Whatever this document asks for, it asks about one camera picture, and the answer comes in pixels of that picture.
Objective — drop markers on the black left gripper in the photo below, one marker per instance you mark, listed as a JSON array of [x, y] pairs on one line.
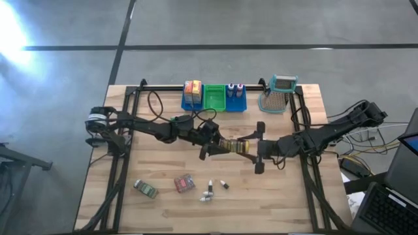
[[207, 132]]

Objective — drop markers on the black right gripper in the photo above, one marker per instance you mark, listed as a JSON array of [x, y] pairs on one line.
[[277, 148]]

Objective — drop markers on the purple-capped gel bottle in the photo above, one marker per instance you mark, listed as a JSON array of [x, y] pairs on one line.
[[231, 89]]

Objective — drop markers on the yellow food box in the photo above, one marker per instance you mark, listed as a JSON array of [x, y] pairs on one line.
[[196, 90]]

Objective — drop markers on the pink-capped red gel bottle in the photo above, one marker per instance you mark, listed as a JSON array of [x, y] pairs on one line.
[[240, 89]]

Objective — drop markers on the green-lidded spice jar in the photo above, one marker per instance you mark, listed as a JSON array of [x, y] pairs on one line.
[[146, 189]]

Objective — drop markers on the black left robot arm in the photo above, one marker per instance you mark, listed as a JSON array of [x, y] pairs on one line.
[[147, 125]]

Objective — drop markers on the small dark dropper bottle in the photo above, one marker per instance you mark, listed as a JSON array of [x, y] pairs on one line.
[[224, 184]]

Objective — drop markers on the green plastic basket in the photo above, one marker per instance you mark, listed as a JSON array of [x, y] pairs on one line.
[[214, 101]]

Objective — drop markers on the blue plastic basket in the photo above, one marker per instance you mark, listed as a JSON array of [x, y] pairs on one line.
[[235, 105], [186, 107]]

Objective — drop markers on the bright green food packet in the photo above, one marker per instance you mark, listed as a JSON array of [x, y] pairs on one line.
[[176, 118]]

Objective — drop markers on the red patterned box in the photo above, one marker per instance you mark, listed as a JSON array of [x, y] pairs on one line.
[[184, 182]]

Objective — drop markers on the black power brick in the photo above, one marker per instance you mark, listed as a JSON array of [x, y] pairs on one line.
[[352, 166]]

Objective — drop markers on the white paper sheet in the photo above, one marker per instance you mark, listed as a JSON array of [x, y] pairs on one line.
[[355, 204]]

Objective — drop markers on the black laptop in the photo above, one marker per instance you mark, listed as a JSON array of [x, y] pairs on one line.
[[388, 212]]

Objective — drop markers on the grey laptop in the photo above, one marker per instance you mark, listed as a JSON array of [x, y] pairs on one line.
[[403, 169]]

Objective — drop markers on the black aluminium table frame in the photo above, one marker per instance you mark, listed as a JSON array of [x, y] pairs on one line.
[[156, 88]]

